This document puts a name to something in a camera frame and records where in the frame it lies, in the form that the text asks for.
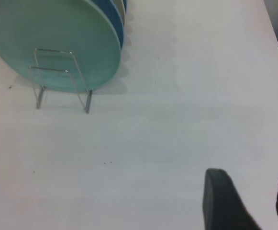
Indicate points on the blue plate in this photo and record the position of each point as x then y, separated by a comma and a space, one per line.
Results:
116, 21
125, 4

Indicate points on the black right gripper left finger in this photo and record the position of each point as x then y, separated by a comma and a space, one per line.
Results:
222, 206

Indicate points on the beige plate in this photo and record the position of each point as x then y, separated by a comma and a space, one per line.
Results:
121, 8

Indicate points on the mint green plate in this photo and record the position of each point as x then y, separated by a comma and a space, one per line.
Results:
52, 31

